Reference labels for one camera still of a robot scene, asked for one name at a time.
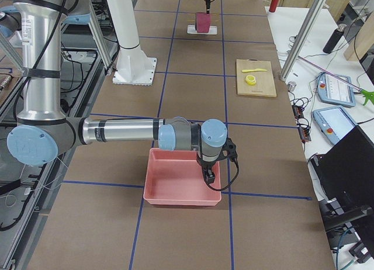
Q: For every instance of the pink microfiber cloth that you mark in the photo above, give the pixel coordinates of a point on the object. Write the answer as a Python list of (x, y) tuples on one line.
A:
[(203, 21)]

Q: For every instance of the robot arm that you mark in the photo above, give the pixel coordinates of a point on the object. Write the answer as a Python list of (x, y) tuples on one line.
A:
[(44, 132)]

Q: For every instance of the black water bottle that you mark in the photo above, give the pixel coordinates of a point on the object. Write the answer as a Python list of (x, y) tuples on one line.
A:
[(334, 38)]

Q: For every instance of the pink plastic bin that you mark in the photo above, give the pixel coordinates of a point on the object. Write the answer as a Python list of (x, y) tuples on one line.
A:
[(175, 178)]

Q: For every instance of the red cylinder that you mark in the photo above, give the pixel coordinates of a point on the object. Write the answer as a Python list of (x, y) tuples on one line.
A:
[(273, 5)]

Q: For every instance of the yellow plastic knife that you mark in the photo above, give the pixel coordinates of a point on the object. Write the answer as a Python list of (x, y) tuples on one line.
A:
[(254, 70)]

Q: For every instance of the yellow lemon slices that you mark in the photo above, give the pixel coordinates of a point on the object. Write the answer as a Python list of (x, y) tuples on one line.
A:
[(250, 80)]

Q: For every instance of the bamboo cutting board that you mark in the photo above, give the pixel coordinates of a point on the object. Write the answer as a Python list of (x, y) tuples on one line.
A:
[(265, 86)]

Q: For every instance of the black power strip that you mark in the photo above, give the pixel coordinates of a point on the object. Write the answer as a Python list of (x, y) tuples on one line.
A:
[(303, 125)]

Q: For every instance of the black laptop computer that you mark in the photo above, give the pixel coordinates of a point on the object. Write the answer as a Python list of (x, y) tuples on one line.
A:
[(346, 170)]

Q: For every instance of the lower teach pendant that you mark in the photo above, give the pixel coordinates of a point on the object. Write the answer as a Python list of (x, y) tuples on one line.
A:
[(334, 122)]

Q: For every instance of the teach pendant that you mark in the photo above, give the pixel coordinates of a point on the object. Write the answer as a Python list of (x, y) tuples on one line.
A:
[(334, 122), (334, 91)]

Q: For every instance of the upper teach pendant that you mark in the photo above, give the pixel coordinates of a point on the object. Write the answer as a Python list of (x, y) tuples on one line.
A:
[(334, 91)]

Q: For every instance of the metal reacher stick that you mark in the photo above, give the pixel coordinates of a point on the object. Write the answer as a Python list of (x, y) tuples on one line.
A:
[(366, 94)]

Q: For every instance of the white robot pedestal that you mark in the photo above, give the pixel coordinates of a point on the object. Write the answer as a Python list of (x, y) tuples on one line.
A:
[(133, 67)]

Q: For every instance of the aluminium frame post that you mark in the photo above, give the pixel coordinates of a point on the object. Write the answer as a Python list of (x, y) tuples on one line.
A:
[(302, 35)]

